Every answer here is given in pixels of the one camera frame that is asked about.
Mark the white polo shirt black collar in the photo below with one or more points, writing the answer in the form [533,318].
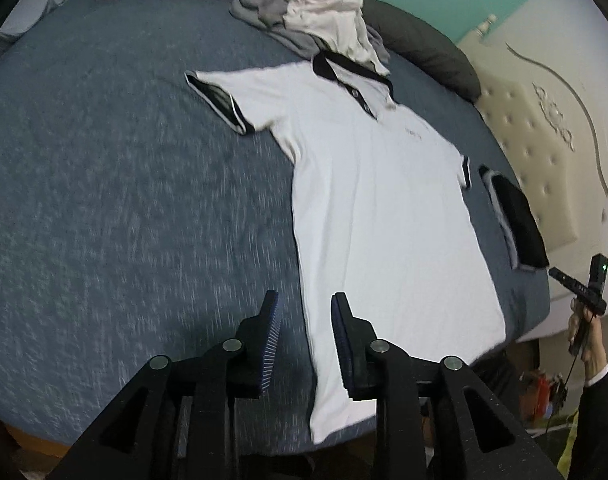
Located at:
[384,220]

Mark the crumpled white garment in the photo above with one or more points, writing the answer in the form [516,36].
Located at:
[329,10]

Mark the yellow bag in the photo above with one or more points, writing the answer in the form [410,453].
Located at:
[566,450]

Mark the cream tufted headboard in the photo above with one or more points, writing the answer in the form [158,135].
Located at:
[544,135]

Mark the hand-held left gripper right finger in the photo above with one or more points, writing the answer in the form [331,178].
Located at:
[345,355]

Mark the folded black and white shirt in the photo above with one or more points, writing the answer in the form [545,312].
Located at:
[521,225]

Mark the person's right hand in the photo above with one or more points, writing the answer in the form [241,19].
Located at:
[596,350]

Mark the blue patterned bed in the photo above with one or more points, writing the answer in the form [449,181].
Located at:
[109,210]

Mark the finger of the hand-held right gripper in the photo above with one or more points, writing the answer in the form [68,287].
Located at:
[561,279]

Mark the red object on floor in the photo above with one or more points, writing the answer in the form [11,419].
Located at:
[541,392]

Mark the crumpled grey garment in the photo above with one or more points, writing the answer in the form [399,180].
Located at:
[264,7]

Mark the person's right forearm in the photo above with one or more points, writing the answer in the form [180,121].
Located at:
[599,425]

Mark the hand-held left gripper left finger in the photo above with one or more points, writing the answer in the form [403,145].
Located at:
[270,350]

